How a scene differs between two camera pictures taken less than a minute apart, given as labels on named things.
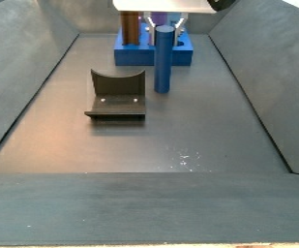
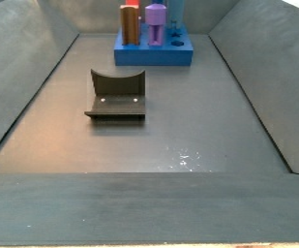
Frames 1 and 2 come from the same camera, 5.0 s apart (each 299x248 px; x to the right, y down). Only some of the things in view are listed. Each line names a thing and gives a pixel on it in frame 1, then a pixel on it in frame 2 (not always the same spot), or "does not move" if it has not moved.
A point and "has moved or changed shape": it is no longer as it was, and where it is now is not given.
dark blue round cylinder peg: (163, 58) has moved or changed shape
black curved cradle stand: (119, 96) does not move
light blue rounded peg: (173, 17) does not move
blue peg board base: (141, 54) does not move
